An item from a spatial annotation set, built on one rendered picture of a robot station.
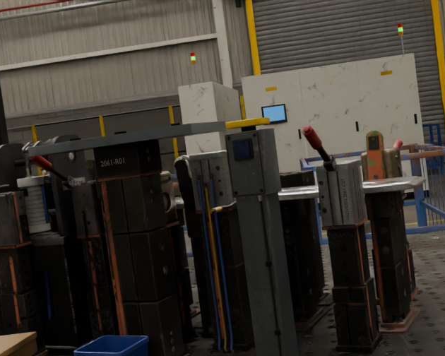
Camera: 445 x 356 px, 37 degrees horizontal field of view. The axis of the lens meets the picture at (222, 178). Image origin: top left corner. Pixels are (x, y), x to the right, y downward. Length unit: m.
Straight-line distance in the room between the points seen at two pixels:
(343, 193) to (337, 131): 8.33
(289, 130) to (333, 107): 0.69
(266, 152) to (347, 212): 0.21
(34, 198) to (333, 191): 0.70
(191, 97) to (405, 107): 2.99
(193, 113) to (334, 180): 8.45
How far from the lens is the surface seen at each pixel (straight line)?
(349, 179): 1.26
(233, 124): 1.16
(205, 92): 9.65
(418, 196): 4.74
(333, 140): 9.59
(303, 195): 1.42
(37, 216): 1.61
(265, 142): 1.16
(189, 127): 1.16
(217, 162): 1.35
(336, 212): 1.28
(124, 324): 1.34
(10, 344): 1.42
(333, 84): 9.61
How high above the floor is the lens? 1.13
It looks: 3 degrees down
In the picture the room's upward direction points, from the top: 7 degrees counter-clockwise
